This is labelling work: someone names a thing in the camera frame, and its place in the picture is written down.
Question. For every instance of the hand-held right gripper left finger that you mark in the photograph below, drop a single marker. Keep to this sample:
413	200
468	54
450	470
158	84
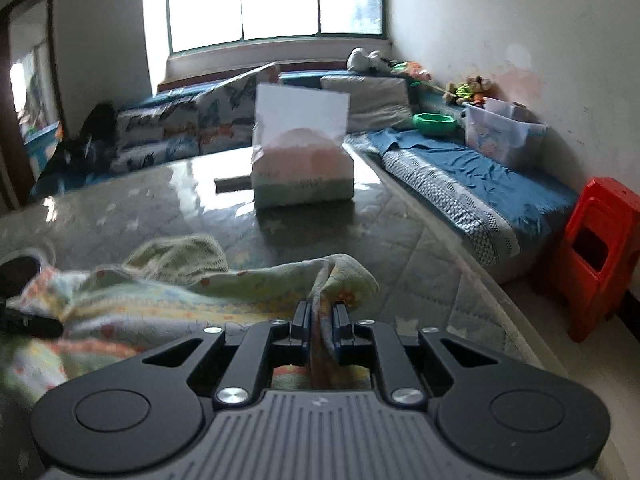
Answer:
302	327

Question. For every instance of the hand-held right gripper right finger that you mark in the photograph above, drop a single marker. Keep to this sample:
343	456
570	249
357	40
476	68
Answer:
342	329

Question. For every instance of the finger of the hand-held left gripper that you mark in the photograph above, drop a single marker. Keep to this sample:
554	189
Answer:
30	324

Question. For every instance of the floral button-up shirt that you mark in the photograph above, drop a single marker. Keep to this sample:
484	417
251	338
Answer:
175	300

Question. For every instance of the hanging clothes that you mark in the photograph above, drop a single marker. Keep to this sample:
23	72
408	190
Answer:
36	95

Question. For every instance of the grey remote control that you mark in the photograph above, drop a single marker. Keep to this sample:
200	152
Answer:
232	183

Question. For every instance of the black bag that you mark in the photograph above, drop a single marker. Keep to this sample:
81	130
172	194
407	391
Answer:
85	145

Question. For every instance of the blue sheet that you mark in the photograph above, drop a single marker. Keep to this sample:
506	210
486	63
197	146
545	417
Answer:
450	160

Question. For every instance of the green bowl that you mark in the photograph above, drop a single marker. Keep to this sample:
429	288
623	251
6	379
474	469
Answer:
435	124

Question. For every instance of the large butterfly print pillow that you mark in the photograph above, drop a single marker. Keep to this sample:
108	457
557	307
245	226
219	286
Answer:
235	110

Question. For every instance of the grey pillow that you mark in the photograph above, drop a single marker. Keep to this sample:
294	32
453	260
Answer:
370	102

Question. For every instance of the clear plastic storage box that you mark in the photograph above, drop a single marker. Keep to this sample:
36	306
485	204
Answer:
500	135

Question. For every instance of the green and orange toy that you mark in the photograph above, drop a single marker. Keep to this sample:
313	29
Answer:
410	70

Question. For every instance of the panda plush toy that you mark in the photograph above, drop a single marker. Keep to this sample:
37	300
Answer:
367	60

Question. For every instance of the pile of small plush toys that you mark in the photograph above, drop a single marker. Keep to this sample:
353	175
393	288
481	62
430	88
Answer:
470	90

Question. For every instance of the red plastic stool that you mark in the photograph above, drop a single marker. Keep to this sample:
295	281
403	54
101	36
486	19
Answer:
600	240

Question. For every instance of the dark wooden door frame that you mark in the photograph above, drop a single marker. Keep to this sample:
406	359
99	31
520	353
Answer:
56	60

